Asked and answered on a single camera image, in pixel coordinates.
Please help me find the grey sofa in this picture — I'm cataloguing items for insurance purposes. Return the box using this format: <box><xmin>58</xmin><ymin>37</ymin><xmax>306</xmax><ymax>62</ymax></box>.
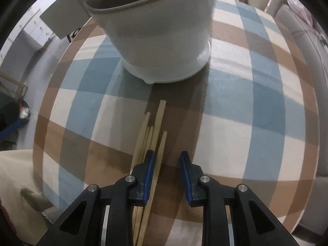
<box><xmin>266</xmin><ymin>0</ymin><xmax>328</xmax><ymax>236</ymax></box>

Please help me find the blue bar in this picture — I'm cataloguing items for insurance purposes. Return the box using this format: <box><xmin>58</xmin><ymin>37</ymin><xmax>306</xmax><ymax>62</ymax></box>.
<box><xmin>0</xmin><ymin>122</ymin><xmax>29</xmax><ymax>140</ymax></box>

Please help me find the cream knit cloth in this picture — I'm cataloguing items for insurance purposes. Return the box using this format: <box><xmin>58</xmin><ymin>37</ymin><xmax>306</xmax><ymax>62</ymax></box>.
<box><xmin>0</xmin><ymin>149</ymin><xmax>55</xmax><ymax>236</ymax></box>

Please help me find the grey nightstand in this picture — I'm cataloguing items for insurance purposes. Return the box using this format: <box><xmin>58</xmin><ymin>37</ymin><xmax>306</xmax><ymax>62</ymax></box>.
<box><xmin>40</xmin><ymin>0</ymin><xmax>91</xmax><ymax>41</ymax></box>

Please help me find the wooden rack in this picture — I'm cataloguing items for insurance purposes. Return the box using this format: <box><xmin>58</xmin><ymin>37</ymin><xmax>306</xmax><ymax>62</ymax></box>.
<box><xmin>0</xmin><ymin>69</ymin><xmax>28</xmax><ymax>100</ymax></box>

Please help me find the pink plastic bag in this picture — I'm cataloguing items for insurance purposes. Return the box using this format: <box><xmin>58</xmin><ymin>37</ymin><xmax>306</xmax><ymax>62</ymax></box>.
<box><xmin>286</xmin><ymin>0</ymin><xmax>317</xmax><ymax>26</ymax></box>

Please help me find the white utensil holder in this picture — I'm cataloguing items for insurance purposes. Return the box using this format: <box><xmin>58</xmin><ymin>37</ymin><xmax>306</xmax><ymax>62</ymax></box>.
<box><xmin>69</xmin><ymin>0</ymin><xmax>218</xmax><ymax>84</ymax></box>

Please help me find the small red white object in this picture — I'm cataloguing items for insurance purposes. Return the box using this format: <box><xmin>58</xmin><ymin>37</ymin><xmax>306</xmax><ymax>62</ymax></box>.
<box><xmin>17</xmin><ymin>102</ymin><xmax>32</xmax><ymax>120</ymax></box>

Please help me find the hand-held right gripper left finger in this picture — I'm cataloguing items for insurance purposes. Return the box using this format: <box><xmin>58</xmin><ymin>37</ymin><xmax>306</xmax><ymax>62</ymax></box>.
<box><xmin>38</xmin><ymin>151</ymin><xmax>156</xmax><ymax>246</ymax></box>

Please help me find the bundle of wooden chopsticks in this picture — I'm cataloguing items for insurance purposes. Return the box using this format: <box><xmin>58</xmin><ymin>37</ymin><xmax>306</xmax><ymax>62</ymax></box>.
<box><xmin>132</xmin><ymin>100</ymin><xmax>168</xmax><ymax>246</ymax></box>

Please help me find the checked tablecloth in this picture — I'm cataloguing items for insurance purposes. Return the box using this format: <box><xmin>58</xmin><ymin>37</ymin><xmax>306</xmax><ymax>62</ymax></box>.
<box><xmin>33</xmin><ymin>0</ymin><xmax>319</xmax><ymax>246</ymax></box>

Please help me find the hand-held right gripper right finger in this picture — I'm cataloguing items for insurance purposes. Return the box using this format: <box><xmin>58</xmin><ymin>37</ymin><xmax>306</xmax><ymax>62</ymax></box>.
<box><xmin>179</xmin><ymin>151</ymin><xmax>299</xmax><ymax>246</ymax></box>

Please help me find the white dresser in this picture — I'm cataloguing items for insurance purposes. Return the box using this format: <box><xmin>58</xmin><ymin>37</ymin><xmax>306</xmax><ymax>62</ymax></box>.
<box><xmin>5</xmin><ymin>8</ymin><xmax>55</xmax><ymax>54</ymax></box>

